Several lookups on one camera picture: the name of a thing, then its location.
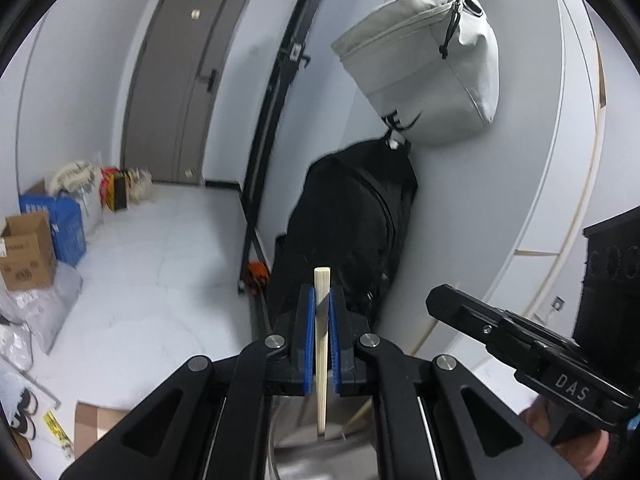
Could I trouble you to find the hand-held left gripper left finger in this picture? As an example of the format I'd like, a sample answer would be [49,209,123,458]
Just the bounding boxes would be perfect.
[60,284,316,480]

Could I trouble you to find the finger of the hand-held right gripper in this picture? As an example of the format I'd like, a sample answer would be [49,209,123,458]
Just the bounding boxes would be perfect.
[425,283,540,372]

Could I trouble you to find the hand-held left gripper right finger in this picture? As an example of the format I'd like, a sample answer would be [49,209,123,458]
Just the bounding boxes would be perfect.
[329,285,583,480]

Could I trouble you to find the wooden chopstick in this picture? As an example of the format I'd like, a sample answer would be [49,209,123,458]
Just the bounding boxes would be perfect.
[313,266,332,437]

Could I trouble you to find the person's right forearm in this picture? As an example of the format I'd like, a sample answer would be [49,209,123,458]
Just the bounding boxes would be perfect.
[597,427,640,480]

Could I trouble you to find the person's right hand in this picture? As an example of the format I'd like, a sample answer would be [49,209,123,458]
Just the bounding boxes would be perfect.
[519,396,612,480]

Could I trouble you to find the orange tool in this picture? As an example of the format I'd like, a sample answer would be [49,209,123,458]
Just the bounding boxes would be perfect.
[246,260,271,295]

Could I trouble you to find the black backpack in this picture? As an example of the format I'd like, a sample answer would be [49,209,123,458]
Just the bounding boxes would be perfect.
[269,137,419,322]

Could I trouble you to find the white cabinet with wood trim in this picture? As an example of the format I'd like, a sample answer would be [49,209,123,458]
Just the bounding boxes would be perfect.
[414,0,640,413]

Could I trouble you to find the beige tote bag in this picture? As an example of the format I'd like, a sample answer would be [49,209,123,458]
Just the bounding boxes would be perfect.
[125,167,154,205]

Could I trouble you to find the flat cardboard sheet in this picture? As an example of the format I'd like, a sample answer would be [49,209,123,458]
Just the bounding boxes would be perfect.
[73,400,132,459]

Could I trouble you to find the black and yellow box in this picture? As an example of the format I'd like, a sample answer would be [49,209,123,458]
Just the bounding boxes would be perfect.
[107,172,129,212]

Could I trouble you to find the grey fabric bag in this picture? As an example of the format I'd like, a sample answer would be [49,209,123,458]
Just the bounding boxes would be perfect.
[330,0,501,149]

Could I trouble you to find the white plastic bag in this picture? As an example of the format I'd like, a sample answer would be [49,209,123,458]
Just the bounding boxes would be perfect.
[75,182,107,237]

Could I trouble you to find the red bag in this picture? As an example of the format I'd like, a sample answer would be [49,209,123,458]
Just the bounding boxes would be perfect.
[99,166,121,209]

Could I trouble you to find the clear plastic bags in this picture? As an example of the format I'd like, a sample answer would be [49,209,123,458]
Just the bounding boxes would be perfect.
[0,264,84,357]

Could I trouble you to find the blue printed box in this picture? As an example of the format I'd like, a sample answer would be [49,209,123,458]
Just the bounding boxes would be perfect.
[19,194,87,268]

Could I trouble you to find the yellow packet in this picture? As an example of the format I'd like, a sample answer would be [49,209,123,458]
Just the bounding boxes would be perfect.
[42,410,74,459]

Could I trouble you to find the grey door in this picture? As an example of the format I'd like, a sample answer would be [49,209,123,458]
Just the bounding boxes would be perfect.
[120,0,254,187]

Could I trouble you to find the cream cloth bag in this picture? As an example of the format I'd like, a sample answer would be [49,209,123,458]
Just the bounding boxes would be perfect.
[47,160,97,196]

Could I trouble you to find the brown cardboard box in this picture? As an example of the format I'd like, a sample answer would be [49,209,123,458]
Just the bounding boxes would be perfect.
[0,211,59,292]

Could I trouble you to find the crumpled white plastic bags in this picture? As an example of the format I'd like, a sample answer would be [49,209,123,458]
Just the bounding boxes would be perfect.
[0,322,37,411]

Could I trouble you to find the black metal frame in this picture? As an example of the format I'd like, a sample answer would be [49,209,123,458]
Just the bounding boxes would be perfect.
[234,0,342,313]

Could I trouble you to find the black door handle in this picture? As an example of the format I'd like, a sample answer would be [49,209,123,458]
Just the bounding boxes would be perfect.
[196,67,221,92]

